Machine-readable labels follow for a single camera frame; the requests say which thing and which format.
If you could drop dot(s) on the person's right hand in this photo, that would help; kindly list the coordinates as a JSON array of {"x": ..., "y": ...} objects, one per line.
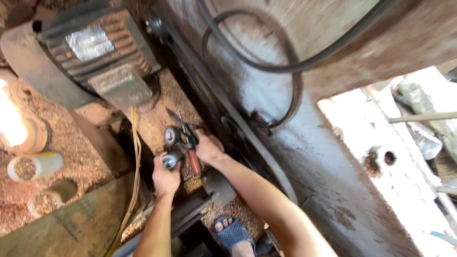
[{"x": 210, "y": 148}]

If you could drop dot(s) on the person's left hand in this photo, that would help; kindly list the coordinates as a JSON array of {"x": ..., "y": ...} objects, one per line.
[{"x": 165, "y": 180}]

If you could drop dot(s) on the person's left fingers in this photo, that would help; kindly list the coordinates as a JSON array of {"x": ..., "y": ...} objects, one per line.
[{"x": 161, "y": 159}]

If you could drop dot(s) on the person's right fingers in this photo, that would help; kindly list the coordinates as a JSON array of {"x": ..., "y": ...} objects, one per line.
[{"x": 201, "y": 141}]

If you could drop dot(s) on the grey tape roll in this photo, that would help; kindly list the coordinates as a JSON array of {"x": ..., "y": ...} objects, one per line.
[{"x": 171, "y": 160}]

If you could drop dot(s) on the black tape roll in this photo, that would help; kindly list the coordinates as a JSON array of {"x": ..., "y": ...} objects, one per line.
[{"x": 171, "y": 135}]

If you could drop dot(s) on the black drive belt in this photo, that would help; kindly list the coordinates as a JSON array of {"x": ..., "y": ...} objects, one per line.
[{"x": 257, "y": 57}]

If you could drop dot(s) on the person's foot in blue sandal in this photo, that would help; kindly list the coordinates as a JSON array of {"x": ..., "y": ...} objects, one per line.
[{"x": 234, "y": 236}]

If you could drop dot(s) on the green can with sawdust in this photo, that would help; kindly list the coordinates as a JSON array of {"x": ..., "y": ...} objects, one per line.
[{"x": 51, "y": 197}]

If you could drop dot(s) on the grey electric motor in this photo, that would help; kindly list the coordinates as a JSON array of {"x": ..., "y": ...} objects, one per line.
[{"x": 96, "y": 53}]

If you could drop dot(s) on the white can with sawdust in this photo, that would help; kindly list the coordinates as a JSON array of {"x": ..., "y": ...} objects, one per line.
[{"x": 34, "y": 166}]

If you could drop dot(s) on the grey metal bracket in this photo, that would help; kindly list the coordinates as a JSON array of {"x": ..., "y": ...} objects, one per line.
[{"x": 218, "y": 187}]

